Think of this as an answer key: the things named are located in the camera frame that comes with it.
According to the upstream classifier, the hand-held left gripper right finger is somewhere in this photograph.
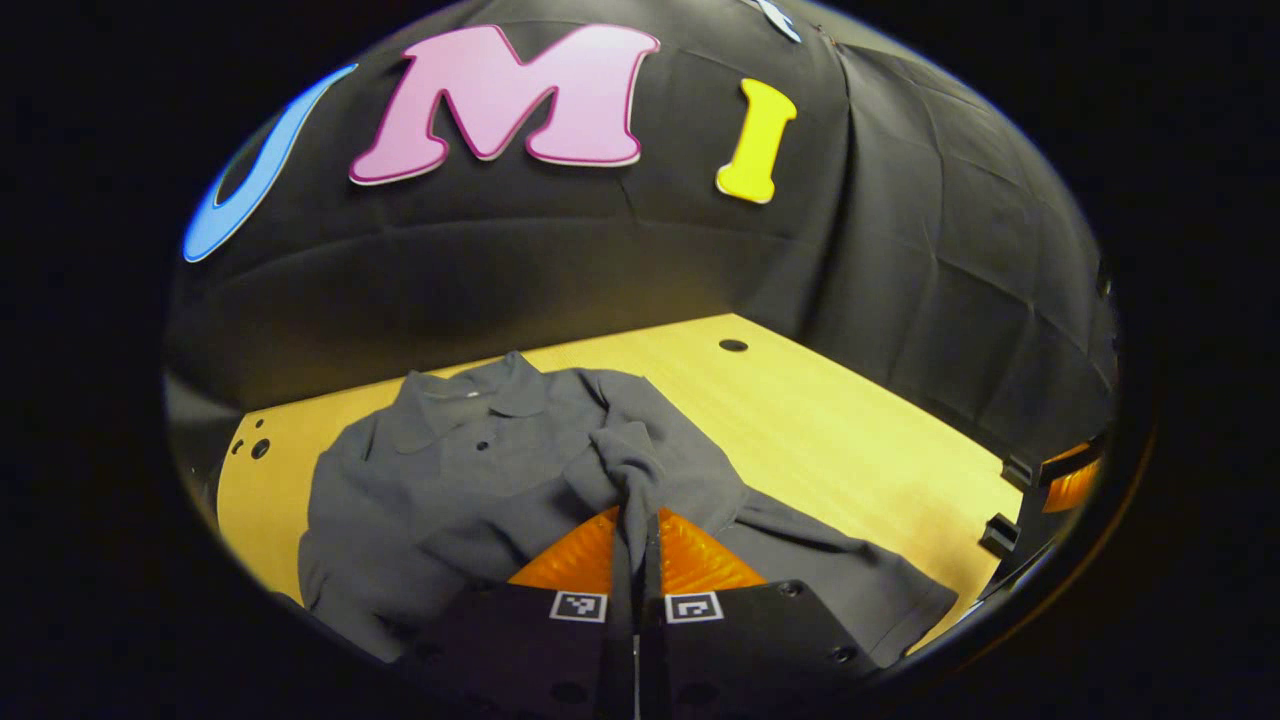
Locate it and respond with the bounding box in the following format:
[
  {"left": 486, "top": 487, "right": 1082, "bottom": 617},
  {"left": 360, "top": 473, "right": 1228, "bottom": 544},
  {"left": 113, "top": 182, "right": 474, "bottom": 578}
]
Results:
[{"left": 637, "top": 505, "right": 881, "bottom": 720}]

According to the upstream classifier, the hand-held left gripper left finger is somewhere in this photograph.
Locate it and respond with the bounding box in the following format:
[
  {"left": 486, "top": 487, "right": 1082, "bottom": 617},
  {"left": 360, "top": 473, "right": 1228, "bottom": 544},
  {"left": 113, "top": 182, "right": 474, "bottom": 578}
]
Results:
[{"left": 395, "top": 505, "right": 638, "bottom": 720}]

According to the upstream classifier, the grey collared shirt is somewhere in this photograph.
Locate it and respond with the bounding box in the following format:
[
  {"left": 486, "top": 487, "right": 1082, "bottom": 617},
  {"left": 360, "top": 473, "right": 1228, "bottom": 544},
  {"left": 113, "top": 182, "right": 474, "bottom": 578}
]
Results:
[{"left": 298, "top": 350, "right": 959, "bottom": 669}]

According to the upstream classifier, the black backdrop cloth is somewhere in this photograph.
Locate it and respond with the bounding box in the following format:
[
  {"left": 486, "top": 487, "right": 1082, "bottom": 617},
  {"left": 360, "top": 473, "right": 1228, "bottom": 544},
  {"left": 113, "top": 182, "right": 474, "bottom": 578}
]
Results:
[{"left": 165, "top": 0, "right": 1119, "bottom": 471}]

